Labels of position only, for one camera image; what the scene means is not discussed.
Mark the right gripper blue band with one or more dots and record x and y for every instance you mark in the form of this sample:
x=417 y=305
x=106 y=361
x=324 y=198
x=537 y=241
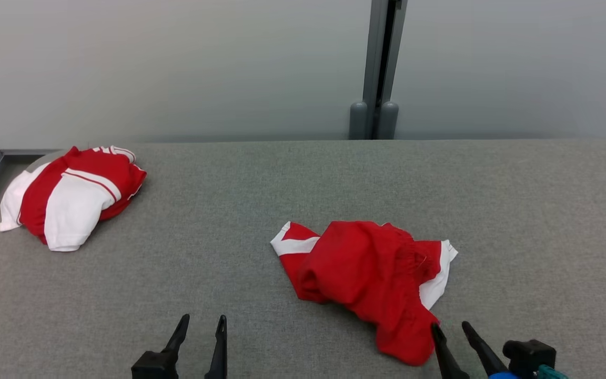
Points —
x=503 y=375

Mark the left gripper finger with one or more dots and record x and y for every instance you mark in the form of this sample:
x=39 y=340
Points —
x=178 y=334
x=219 y=352

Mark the red shorts with white trim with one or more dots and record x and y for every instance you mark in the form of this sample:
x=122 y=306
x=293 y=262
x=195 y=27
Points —
x=366 y=268

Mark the red and white t-shirt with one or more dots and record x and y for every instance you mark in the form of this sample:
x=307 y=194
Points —
x=71 y=205

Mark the grey fabric covered platform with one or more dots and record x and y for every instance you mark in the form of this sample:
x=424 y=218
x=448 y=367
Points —
x=282 y=184

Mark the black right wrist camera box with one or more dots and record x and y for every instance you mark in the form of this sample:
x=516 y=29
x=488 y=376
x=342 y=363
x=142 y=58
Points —
x=528 y=355

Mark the grey cylindrical post bumper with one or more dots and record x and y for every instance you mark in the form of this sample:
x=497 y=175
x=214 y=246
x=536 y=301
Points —
x=388 y=121
x=358 y=121

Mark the grey vertical wall post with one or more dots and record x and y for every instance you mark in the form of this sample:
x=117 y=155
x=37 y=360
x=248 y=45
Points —
x=375 y=52

